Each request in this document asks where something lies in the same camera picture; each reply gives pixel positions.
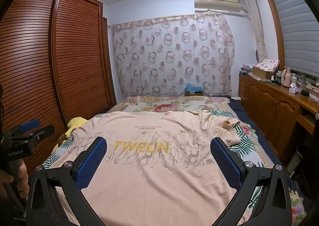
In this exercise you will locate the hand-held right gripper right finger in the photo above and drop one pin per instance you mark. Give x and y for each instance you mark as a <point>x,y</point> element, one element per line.
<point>225,163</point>

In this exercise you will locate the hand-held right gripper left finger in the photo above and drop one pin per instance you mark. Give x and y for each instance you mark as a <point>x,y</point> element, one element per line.
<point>93,163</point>

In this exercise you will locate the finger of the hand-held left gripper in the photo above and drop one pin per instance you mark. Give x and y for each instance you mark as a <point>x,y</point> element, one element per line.
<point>42,131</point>
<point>30,125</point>

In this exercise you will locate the peach printed t-shirt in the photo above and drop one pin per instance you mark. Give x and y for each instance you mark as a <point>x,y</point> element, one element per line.
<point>149,178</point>

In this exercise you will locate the person's left hand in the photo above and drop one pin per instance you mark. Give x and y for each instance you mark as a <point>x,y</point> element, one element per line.
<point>24,178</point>

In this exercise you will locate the green leaf print blanket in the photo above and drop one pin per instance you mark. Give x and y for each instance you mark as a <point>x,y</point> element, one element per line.
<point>249,148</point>

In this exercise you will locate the yellow plush toy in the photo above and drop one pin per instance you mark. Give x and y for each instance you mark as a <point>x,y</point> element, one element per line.
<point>76,124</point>

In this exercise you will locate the wooden side cabinet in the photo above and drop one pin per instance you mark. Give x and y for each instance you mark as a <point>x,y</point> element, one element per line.
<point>269,109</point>

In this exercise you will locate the small brown box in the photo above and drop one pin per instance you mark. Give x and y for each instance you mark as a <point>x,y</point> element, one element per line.
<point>194,93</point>

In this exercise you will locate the teal cloth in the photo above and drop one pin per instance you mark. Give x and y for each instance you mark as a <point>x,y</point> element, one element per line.
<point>194,87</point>

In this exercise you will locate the floral bed blanket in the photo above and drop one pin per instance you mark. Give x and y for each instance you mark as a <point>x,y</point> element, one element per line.
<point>159,106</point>

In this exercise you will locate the cardboard box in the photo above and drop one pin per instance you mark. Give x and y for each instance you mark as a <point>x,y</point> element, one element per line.
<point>260,73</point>

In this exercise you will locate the tissue box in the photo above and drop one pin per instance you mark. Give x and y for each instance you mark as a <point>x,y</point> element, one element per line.
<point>294,89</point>

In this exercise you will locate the pink bottle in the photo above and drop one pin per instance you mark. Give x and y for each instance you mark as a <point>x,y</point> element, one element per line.
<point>287,78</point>

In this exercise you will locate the small black container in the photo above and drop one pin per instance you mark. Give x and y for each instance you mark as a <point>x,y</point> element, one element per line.
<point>304,93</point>

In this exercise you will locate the small round fan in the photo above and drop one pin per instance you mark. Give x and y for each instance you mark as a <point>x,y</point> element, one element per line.
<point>258,56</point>

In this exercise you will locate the circle print sheer curtain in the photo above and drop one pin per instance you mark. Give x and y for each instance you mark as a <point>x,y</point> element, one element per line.
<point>174,54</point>

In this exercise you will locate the tied floral window curtain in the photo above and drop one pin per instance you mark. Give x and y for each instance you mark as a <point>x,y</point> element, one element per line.
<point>256,27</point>

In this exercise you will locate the grey window blind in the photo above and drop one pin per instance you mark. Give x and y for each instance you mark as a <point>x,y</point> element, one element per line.
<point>296,29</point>

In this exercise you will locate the wall air conditioner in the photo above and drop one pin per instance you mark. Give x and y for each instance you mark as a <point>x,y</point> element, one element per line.
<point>216,0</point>

